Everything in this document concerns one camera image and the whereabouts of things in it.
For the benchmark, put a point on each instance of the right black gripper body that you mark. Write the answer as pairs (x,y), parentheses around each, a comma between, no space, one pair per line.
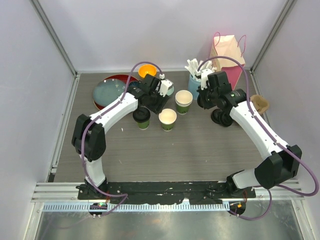
(211,95)

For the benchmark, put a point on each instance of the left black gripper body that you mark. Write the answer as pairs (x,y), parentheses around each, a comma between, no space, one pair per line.
(156,102)

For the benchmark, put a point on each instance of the green paper cup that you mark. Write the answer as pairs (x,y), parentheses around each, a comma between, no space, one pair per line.
(142,124)
(167,118)

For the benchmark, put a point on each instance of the black coffee cup lid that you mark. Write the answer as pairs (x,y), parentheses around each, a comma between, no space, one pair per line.
(141,113)

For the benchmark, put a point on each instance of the stack of black lids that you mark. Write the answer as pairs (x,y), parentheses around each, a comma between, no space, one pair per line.
(220,117)

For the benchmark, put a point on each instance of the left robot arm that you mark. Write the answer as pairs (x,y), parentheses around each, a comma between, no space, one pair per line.
(89,135)

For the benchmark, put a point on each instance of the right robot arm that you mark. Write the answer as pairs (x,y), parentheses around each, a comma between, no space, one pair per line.
(230,106)

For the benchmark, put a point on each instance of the light green bowl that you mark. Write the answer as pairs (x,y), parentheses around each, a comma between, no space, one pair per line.
(170,91)

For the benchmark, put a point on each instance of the light blue straw holder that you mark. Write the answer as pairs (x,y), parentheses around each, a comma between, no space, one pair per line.
(193,85)

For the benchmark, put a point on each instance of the dark blue ceramic cup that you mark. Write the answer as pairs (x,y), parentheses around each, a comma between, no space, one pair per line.
(134,84)

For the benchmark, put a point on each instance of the orange bowl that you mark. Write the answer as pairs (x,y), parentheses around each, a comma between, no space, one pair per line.
(147,69)

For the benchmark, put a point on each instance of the bundle of white straws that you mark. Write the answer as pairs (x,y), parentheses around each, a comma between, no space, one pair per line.
(192,66)

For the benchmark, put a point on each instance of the red round tray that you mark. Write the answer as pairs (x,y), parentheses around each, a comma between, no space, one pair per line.
(110,80)

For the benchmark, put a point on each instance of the brown cardboard cup carrier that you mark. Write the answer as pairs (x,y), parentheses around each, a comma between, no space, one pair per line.
(260,103)

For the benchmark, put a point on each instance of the large blue-grey plate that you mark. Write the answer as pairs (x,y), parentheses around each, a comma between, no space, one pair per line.
(107,91)

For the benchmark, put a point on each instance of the pink paper bag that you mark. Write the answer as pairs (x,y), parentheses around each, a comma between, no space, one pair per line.
(228,46)

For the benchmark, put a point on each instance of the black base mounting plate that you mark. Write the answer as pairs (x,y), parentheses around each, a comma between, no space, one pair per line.
(164,192)

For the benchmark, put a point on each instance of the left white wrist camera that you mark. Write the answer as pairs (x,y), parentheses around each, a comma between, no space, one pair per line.
(165,85)

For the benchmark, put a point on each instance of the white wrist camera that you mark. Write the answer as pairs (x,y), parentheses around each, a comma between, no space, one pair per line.
(165,85)
(202,77)

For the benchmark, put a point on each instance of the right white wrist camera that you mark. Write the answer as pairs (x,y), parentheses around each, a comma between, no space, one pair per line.
(202,77)

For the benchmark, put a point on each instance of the aluminium front rail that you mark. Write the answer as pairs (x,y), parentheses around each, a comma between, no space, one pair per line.
(62,197)

